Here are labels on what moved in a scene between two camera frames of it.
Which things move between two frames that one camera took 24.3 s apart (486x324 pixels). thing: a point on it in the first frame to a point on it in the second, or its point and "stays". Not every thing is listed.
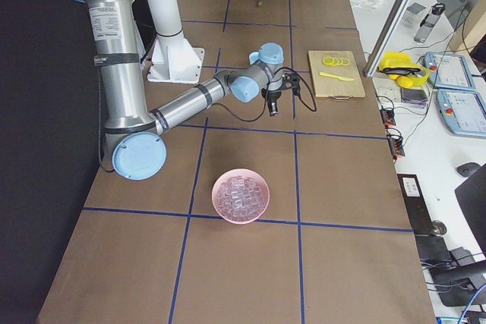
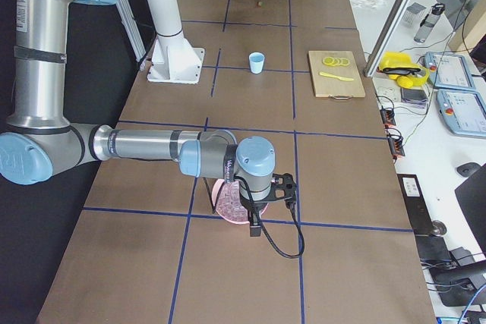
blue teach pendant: [449, 71] stays
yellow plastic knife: [342, 78] stays
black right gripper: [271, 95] to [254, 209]
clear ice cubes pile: [239, 197] stays
